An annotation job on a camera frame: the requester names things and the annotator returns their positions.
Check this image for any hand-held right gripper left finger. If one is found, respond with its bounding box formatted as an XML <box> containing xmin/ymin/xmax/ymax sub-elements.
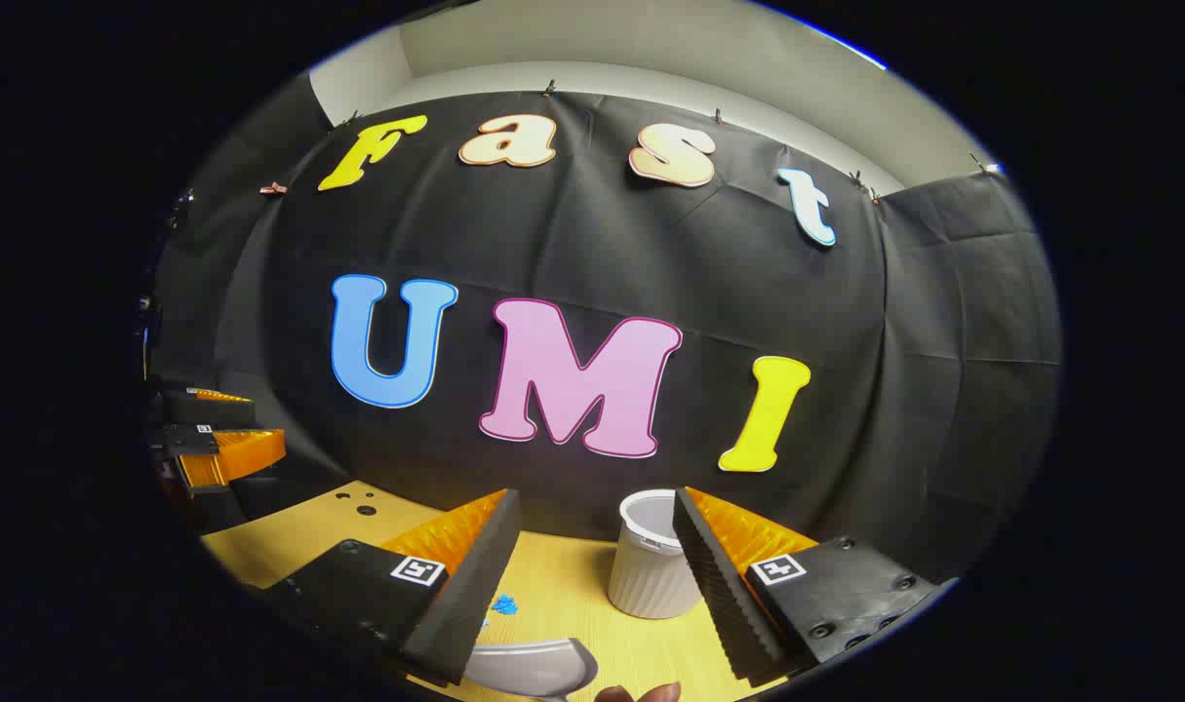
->
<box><xmin>260</xmin><ymin>487</ymin><xmax>523</xmax><ymax>686</ymax></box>

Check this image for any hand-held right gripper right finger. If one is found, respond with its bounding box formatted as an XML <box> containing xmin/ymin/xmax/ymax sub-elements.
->
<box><xmin>672</xmin><ymin>486</ymin><xmax>942</xmax><ymax>686</ymax></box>

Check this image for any white ribbed garbage bin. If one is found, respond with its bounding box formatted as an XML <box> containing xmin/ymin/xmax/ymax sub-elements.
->
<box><xmin>607</xmin><ymin>489</ymin><xmax>705</xmax><ymax>620</ymax></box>

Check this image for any grey plastic dustpan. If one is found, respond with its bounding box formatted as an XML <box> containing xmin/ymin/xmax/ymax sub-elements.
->
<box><xmin>463</xmin><ymin>638</ymin><xmax>600</xmax><ymax>701</ymax></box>

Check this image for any yellow wooden desktop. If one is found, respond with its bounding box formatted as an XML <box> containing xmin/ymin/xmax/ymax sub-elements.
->
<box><xmin>202</xmin><ymin>480</ymin><xmax>788</xmax><ymax>702</ymax></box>

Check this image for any black backdrop cloth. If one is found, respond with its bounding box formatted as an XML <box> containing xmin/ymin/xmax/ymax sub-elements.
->
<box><xmin>148</xmin><ymin>73</ymin><xmax>1063</xmax><ymax>586</ymax></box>

